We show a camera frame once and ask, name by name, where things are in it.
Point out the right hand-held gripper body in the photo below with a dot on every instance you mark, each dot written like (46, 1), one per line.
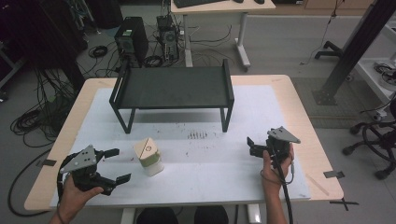
(281, 135)

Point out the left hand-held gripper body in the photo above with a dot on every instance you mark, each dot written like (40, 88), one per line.
(81, 161)

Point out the cream and green carton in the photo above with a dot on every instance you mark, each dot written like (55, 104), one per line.
(149, 157)

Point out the black metal shelf rack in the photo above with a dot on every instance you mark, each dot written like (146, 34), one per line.
(174, 88)

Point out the person's right hand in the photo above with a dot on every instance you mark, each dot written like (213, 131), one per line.
(271, 174)

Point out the person's left hand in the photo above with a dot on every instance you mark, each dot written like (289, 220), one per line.
(73, 199)

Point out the black tape strip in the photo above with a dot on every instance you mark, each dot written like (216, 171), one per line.
(333, 174)
(49, 162)

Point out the white table leg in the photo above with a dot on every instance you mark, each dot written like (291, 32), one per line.
(254, 214)
(127, 216)

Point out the person's left leg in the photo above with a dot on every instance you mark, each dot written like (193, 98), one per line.
(157, 216)

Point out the person's leg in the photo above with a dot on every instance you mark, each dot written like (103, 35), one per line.
(211, 215)
(157, 216)

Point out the white table mat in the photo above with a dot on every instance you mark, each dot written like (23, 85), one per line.
(202, 174)

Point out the person's right leg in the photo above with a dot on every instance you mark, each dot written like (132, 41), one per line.
(211, 215)

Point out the black office chair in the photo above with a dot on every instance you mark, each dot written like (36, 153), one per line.
(373, 137)

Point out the black tape cross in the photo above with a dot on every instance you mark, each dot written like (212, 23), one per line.
(344, 203)

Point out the black stand foot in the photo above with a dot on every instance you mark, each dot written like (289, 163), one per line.
(330, 49)

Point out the white shelf cart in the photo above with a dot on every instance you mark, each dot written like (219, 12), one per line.
(372, 74)

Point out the black computer tower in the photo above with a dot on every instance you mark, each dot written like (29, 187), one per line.
(132, 37)

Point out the open computer tower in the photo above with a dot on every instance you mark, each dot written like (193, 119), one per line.
(168, 37)

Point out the black computer mouse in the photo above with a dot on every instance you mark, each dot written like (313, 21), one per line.
(259, 1)

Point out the wooden desk with white legs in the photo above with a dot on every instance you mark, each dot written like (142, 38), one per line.
(224, 7)

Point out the black keyboard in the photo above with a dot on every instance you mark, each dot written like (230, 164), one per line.
(199, 2)

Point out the black metal post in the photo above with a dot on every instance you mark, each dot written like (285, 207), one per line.
(358, 43)

